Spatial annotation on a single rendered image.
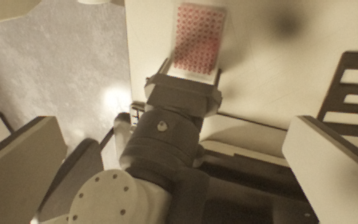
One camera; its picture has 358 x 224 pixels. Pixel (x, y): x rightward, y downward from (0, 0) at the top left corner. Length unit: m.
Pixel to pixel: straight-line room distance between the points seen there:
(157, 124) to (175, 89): 0.08
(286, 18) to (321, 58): 0.09
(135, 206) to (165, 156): 0.06
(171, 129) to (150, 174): 0.05
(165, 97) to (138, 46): 0.14
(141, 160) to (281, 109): 0.29
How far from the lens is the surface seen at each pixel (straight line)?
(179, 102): 0.28
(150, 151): 0.22
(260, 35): 0.35
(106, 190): 0.19
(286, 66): 0.37
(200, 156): 0.35
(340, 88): 0.41
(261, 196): 0.45
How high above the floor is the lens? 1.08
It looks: 48 degrees down
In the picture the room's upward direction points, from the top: 157 degrees counter-clockwise
